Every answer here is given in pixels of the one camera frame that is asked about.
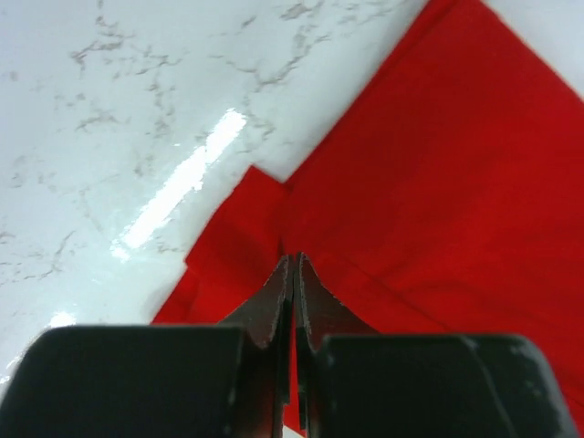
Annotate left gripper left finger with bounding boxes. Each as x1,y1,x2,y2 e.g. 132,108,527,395
1,256,293,437

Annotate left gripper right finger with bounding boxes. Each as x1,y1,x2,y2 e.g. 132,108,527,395
293,254,579,437

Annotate red t-shirt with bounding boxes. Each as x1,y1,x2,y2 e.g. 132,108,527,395
155,1,583,424

